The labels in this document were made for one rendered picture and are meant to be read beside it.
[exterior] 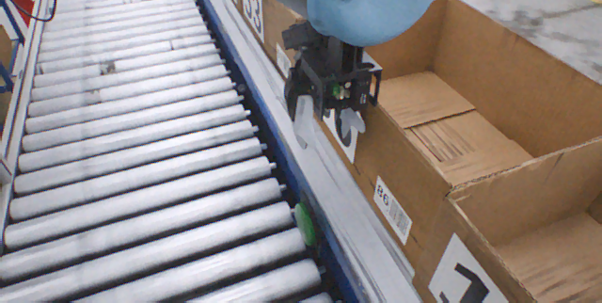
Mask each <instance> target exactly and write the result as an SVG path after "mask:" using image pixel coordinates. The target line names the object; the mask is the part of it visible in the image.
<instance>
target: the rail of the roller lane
mask: <svg viewBox="0 0 602 303"><path fill-rule="evenodd" d="M48 1H49V0H35V3H34V11H33V15H34V16H35V17H38V18H41V19H45V16H46V14H47V12H46V9H47V8H48ZM44 24H45V22H41V21H37V20H35V19H33V18H32V19H31V23H30V26H29V30H28V34H27V38H26V42H25V46H24V52H23V56H22V60H21V64H20V69H19V72H18V75H17V79H16V83H15V87H14V90H13V94H12V98H11V102H10V106H9V110H8V116H7V120H6V125H5V129H4V133H3V136H2V140H1V144H0V152H1V153H2V155H3V156H4V158H5V159H6V161H7V162H8V164H9V165H10V166H11V167H12V168H13V175H10V176H11V177H12V180H11V183H8V184H4V185H1V183H0V259H1V257H3V256H4V255H6V254H12V252H10V251H9V250H8V247H7V245H5V230H6V228H7V227H8V226H11V225H14V224H16V223H15V222H14V220H13V219H12V217H9V216H10V209H9V206H10V203H11V201H12V200H14V199H18V198H19V196H18V194H17V192H14V190H15V184H14V181H15V178H16V177H17V176H19V175H22V174H23V173H22V171H21V170H20V169H19V157H20V156H22V155H24V154H26V153H25V151H23V137H25V136H29V134H28V133H26V132H25V128H26V125H25V122H26V120H28V119H31V116H29V117H28V115H29V105H30V104H31V103H33V102H31V99H32V89H33V88H34V83H35V81H34V77H35V76H36V65H37V64H38V54H39V53H40V43H41V40H42V38H41V34H42V33H43V25H44ZM18 169H19V170H18ZM17 283H18V282H16V283H13V284H17ZM13 284H5V283H4V282H3V281H2V279H1V277H0V289H1V288H5V287H8V286H10V285H13Z"/></svg>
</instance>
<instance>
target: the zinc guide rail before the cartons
mask: <svg viewBox="0 0 602 303"><path fill-rule="evenodd" d="M211 2H212V4H213V6H214V9H215V12H216V14H217V16H218V18H219V20H220V22H221V24H222V25H223V26H224V28H225V30H226V32H227V34H228V36H229V38H230V40H231V42H232V44H233V46H234V48H235V50H236V52H237V53H238V55H239V57H240V58H241V60H242V62H243V64H244V65H245V67H246V70H247V72H248V74H249V75H250V77H251V78H252V80H253V82H254V84H255V86H256V88H257V90H258V91H259V93H260V95H261V97H262V99H263V101H264V103H265V104H266V106H267V108H268V110H269V112H270V114H271V116H272V117H273V119H274V121H275V123H276V125H277V128H278V129H279V131H280V132H281V134H282V136H283V138H284V140H285V142H286V143H287V145H288V147H289V149H290V151H291V153H292V155H293V157H294V159H295V161H296V163H297V164H298V166H299V167H300V168H301V170H302V172H303V174H304V176H305V178H306V180H307V183H308V185H309V188H310V190H311V192H312V194H313V195H314V197H315V198H316V200H317V202H318V204H319V206H320V208H321V209H322V211H323V213H324V215H325V218H326V220H327V222H328V223H329V225H330V227H331V229H332V231H333V232H334V234H335V235H336V237H337V239H338V241H339V243H340V245H341V248H342V249H343V251H344V253H345V255H346V256H347V258H348V260H349V261H350V263H351V265H352V266H353V268H354V270H355V272H356V274H357V276H358V278H359V280H360V282H361V284H362V286H363V287H364V289H365V291H366V293H367V295H368V297H369V299H370V301H371V302H372V303H420V302H419V300H418V299H417V297H416V296H415V294H414V292H413V291H412V289H411V288H410V286H409V284H408V283H407V281H406V280H405V278H404V276H403V274H402V273H401V271H400V270H399V268H398V265H397V264H396V263H395V261H394V259H393V258H392V256H391V255H390V254H389V252H388V250H387V249H386V247H385V246H384V244H383V242H382V241H381V239H380V238H379V236H378V234H377V233H376V231H375V230H374V228H373V226H372V224H371V223H370V221H369V219H368V218H367V217H366V216H365V214H364V213H363V211H362V209H361V208H360V206H359V205H358V203H357V201H356V199H355V198H354V196H353V194H352V193H351V191H350V190H349V188H348V186H347V185H346V183H345V182H344V180H343V179H342V177H341V175H340V174H339V173H338V171H337V169H336V168H335V166H334V165H333V163H332V162H331V161H330V159H329V158H328V156H327V154H326V153H325V151H324V149H323V148H322V146H321V144H320V143H319V141H318V140H317V138H316V137H315V144H314V146H313V147H310V146H309V145H308V144H307V148H306V149H305V150H303V148H302V147H301V146H300V144H299V143H298V141H297V139H296V137H295V135H294V132H293V127H292V124H291V121H290V117H289V114H288V111H287V107H286V104H285V100H284V85H283V83H282V81H281V80H280V78H279V77H278V75H277V74H276V72H275V71H274V69H273V68H272V66H271V64H270V63H269V61H268V60H267V58H266V56H265V55H264V53H263V52H262V50H261V48H260V46H259V45H258V43H257V42H256V41H255V39H254V38H253V36H252V35H251V33H250V31H249V30H248V28H247V27H246V24H245V23H244V21H243V20H242V18H241V16H240V15H239V13H238V12H237V10H236V9H235V7H234V5H233V4H232V2H231V1H230V0H211Z"/></svg>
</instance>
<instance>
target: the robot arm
mask: <svg viewBox="0 0 602 303"><path fill-rule="evenodd" d="M432 1H433V0H278V2H280V3H281V4H283V5H284V6H286V7H288V8H290V9H291V10H293V11H294V12H296V13H298V14H299V15H301V16H302V17H304V18H306V19H307V21H305V22H303V23H302V22H299V23H296V24H293V25H290V26H289V29H287V30H284V31H282V32H281V34H282V38H283V42H284V46H285V50H292V49H294V51H299V50H300V51H299V52H298V53H297V54H296V55H295V56H294V57H293V59H294V61H295V65H294V68H289V75H288V77H287V80H286V82H285V86H284V100H285V104H286V107H287V111H288V114H289V117H290V121H291V124H292V127H293V132H294V135H295V137H296V139H297V141H298V143H299V144H300V146H301V147H302V148H303V150H305V149H306V148H307V144H308V145H309V146H310V147H313V146H314V144H315V134H314V130H313V126H312V113H313V111H314V113H315V114H316V116H317V117H318V119H319V120H320V121H323V117H324V111H326V112H328V111H329V110H330V109H334V108H335V112H336V114H337V119H336V125H337V129H338V131H339V134H340V137H341V139H343V138H345V136H346V135H347V133H348V131H349V130H350V127H351V125H352V126H353V127H355V128H356V129H357V130H359V132H360V133H362V134H363V133H365V124H364V121H363V119H362V118H361V117H360V115H359V113H358V111H361V110H365V109H367V108H368V104H369V102H370V103H371V104H372V105H373V107H377V102H378V95H379V89H380V83H381V77H382V72H383V69H382V68H381V67H380V66H379V65H378V64H377V63H376V62H375V61H374V60H373V59H372V58H371V57H370V56H369V55H368V54H367V53H366V52H365V51H364V47H369V46H375V45H379V44H382V43H385V42H387V41H390V40H393V39H395V38H396V37H398V36H399V35H400V34H402V33H403V32H404V31H405V30H406V29H407V28H409V27H410V26H411V25H412V24H413V23H415V22H416V21H417V20H418V19H419V18H420V17H421V16H422V14H423V13H424V11H425V10H427V9H428V8H429V6H430V4H431V3H432ZM372 75H374V76H375V77H376V78H377V80H376V87H375V93H374V95H373V93H372V92H371V83H372ZM307 89H309V92H310V93H309V92H308V91H307Z"/></svg>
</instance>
